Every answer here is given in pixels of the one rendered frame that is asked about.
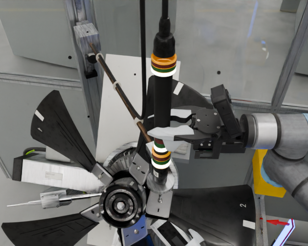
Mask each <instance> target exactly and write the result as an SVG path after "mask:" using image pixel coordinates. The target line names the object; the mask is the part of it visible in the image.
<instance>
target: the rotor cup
mask: <svg viewBox="0 0 308 246"><path fill-rule="evenodd" d="M113 177H114V179H113V181H112V182H111V183H110V184H109V186H108V187H107V188H106V189H105V190H104V191H103V192H102V194H101V196H100V199H99V211H100V214H101V216H102V218H103V219H104V220H105V221H106V222H107V223H108V224H109V225H111V226H113V227H116V228H128V227H131V226H133V225H134V224H136V223H137V222H138V221H139V220H140V218H141V217H142V215H143V214H145V213H146V207H147V206H146V207H145V209H144V206H145V204H146V205H147V203H148V198H149V194H150V190H149V188H148V186H147V183H145V185H144V187H143V186H142V185H140V184H139V183H138V182H137V180H136V179H135V178H134V177H133V176H132V175H131V174H130V172H129V168H126V169H122V170H120V171H118V172H117V173H115V174H114V175H113ZM131 182H134V184H133V185H130V183H131ZM119 202H123V203H124V205H125V208H124V209H123V210H119V209H118V208H117V204H118V203H119Z"/></svg>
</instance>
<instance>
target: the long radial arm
mask: <svg viewBox="0 0 308 246"><path fill-rule="evenodd" d="M22 182H29V183H35V184H41V185H49V186H55V187H61V188H68V189H73V190H79V191H85V192H92V193H102V192H103V191H104V189H102V188H103V187H105V186H104V185H102V183H101V182H100V181H99V180H98V179H97V178H96V177H95V176H94V175H93V174H92V173H89V172H87V171H86V170H85V169H84V168H82V167H81V166H79V165H78V164H76V163H75V162H73V163H70V162H69V163H68V162H62V161H55V160H49V159H46V158H45V154H38V155H35V156H32V157H29V158H26V159H23V163H22Z"/></svg>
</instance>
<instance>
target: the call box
mask: <svg viewBox="0 0 308 246"><path fill-rule="evenodd" d="M267 150H268V149H256V151H255V154H254V157H253V159H252V163H253V178H254V192H255V194H261V195H267V196H274V197H281V198H282V197H283V196H284V195H285V193H286V190H285V189H284V188H283V187H274V186H273V185H271V184H268V183H267V182H266V181H265V180H264V179H263V178H262V176H261V165H262V162H263V158H264V156H265V154H266V153H267Z"/></svg>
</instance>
